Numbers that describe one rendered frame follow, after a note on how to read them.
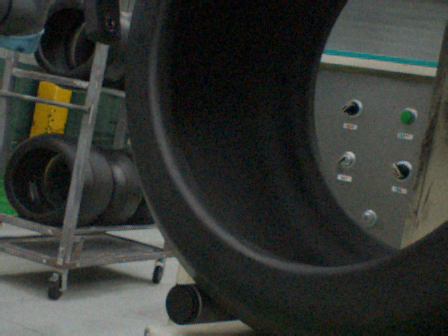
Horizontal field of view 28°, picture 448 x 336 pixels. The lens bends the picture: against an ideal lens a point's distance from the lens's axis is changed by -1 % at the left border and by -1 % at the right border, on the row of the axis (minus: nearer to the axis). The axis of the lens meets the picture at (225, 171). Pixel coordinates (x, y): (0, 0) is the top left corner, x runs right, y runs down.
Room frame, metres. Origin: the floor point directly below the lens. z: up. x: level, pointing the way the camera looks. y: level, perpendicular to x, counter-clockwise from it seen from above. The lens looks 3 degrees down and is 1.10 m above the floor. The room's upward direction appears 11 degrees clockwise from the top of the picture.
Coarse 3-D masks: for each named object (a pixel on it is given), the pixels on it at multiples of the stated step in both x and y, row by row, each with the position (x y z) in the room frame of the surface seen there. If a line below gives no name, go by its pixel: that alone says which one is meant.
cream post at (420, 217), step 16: (432, 96) 1.20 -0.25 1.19; (432, 112) 1.20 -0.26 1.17; (432, 128) 1.19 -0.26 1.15; (432, 144) 1.19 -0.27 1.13; (432, 160) 1.19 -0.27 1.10; (416, 176) 1.20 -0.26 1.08; (432, 176) 1.19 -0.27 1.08; (416, 192) 1.20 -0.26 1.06; (432, 192) 1.18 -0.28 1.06; (416, 208) 1.19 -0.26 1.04; (432, 208) 1.18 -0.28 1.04; (416, 224) 1.19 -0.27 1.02; (432, 224) 1.18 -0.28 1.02; (416, 240) 1.19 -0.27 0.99
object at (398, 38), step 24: (360, 0) 1.72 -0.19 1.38; (384, 0) 1.69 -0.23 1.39; (408, 0) 1.66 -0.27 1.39; (432, 0) 1.63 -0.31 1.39; (336, 24) 1.75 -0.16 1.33; (360, 24) 1.72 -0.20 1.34; (384, 24) 1.69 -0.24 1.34; (408, 24) 1.66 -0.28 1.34; (432, 24) 1.63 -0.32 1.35; (336, 48) 1.74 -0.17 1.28; (360, 48) 1.71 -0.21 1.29; (384, 48) 1.68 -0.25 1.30; (408, 48) 1.65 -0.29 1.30; (432, 48) 1.62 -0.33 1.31
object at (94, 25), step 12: (84, 0) 1.20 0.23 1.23; (96, 0) 1.18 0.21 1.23; (108, 0) 1.20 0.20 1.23; (84, 12) 1.19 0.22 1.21; (96, 12) 1.18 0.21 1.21; (108, 12) 1.20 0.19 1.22; (96, 24) 1.17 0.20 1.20; (108, 24) 1.18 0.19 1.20; (120, 24) 1.21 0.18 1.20; (96, 36) 1.18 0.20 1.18; (108, 36) 1.19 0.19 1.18; (120, 36) 1.20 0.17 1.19
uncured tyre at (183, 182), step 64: (192, 0) 1.09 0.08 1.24; (256, 0) 1.18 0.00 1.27; (320, 0) 1.18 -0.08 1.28; (128, 64) 0.99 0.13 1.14; (192, 64) 1.11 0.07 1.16; (256, 64) 1.20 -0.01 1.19; (128, 128) 0.98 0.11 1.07; (192, 128) 1.10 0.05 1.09; (256, 128) 1.19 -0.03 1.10; (192, 192) 0.91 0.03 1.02; (256, 192) 1.16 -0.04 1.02; (320, 192) 1.15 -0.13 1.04; (192, 256) 0.90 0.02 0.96; (256, 256) 0.84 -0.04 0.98; (320, 256) 1.12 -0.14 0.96; (384, 256) 0.76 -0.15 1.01; (256, 320) 0.87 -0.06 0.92; (320, 320) 0.80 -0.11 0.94; (384, 320) 0.76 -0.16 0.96
